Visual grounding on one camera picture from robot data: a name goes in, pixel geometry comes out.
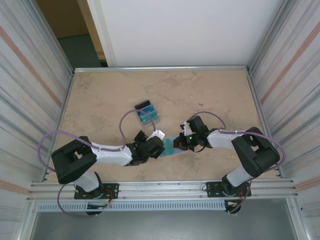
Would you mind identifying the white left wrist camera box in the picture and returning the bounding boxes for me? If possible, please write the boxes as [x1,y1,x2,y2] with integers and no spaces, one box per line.
[146,128,166,141]

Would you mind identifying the black card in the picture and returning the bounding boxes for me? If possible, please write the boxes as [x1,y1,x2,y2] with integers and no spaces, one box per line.
[134,99,152,110]

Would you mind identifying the small circuit board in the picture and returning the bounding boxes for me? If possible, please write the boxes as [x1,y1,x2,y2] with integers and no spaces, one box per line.
[86,203,112,210]

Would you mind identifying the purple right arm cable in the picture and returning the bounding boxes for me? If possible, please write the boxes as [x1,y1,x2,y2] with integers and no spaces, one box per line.
[191,111,286,215]

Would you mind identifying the white door frame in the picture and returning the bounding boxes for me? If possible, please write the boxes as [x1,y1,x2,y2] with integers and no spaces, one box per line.
[86,0,118,68]

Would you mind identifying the long aluminium mounting rail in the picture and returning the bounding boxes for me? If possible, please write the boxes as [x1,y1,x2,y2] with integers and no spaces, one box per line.
[26,178,300,204]

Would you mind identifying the clear acrylic card stand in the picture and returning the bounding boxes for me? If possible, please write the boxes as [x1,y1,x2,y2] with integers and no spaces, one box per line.
[134,99,161,129]

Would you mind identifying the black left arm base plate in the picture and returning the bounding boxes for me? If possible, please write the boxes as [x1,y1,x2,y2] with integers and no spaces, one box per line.
[74,183,120,200]

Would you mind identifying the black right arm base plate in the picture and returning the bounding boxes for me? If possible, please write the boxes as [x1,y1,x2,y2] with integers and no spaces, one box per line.
[205,181,252,199]

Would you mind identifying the blue VIP card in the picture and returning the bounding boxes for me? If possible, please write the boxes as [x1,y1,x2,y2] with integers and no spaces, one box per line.
[136,106,157,118]

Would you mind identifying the teal VIP card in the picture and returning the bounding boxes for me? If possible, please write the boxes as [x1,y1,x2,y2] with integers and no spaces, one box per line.
[139,112,160,125]

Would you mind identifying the beige card wallet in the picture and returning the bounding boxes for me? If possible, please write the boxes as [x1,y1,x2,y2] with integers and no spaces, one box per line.
[158,136,187,160]

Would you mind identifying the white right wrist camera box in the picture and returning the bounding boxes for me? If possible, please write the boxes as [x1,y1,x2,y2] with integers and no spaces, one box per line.
[179,121,192,137]

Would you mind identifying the grey metal sheet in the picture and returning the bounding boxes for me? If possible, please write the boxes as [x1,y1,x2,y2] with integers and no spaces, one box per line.
[29,211,301,240]

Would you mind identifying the aluminium frame post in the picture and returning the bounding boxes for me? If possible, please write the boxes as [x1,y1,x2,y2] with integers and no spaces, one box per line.
[248,0,295,72]
[31,0,76,75]

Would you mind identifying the aluminium table edge rail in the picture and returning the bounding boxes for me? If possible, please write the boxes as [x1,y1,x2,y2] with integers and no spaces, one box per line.
[73,65,252,74]

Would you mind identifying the grey slotted cable duct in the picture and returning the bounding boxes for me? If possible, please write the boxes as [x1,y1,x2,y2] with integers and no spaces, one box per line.
[36,201,227,213]

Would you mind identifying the thin black cable loop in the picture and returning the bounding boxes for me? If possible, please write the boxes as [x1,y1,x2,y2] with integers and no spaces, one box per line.
[191,143,205,154]

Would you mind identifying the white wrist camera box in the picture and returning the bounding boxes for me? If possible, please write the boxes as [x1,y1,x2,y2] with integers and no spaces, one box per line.
[146,128,166,141]
[179,121,192,137]

